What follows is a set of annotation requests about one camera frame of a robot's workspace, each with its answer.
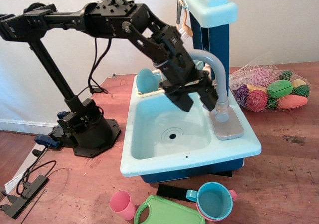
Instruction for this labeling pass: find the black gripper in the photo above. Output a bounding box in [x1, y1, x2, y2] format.
[154, 51, 218, 112]

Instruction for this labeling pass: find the grey toy faucet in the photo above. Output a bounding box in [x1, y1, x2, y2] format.
[188, 49, 244, 140]

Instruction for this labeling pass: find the white toy soap bottle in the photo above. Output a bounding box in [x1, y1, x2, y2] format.
[202, 63, 211, 76]

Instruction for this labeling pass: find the cream dish rack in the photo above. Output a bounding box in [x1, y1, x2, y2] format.
[136, 69, 166, 95]

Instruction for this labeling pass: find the teal toy plate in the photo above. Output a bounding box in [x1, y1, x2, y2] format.
[136, 69, 158, 94]

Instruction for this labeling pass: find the light blue toy sink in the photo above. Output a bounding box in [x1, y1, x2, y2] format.
[120, 86, 262, 183]

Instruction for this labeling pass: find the net bag of toy food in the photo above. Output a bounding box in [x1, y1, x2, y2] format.
[229, 65, 311, 112]

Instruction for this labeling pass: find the toy dish brush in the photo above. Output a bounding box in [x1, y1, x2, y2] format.
[175, 0, 193, 39]

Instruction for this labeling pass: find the black velcro strip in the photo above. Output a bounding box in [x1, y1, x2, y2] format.
[156, 184, 189, 202]

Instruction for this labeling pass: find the pink toy mug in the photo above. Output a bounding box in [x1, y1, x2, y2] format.
[196, 190, 238, 222]

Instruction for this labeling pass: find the teal toy mug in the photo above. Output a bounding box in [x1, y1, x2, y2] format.
[185, 182, 237, 221]

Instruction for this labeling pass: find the green toy cutting board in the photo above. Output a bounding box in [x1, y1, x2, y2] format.
[134, 195, 206, 224]

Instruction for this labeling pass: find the pink plastic cup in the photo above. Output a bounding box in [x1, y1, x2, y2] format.
[109, 190, 136, 221]

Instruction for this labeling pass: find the blue table clamp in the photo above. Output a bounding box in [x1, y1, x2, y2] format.
[34, 134, 60, 149]

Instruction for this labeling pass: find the black usb hub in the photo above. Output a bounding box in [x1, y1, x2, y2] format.
[0, 175, 49, 219]

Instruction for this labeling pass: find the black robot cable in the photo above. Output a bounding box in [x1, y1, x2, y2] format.
[88, 37, 113, 94]

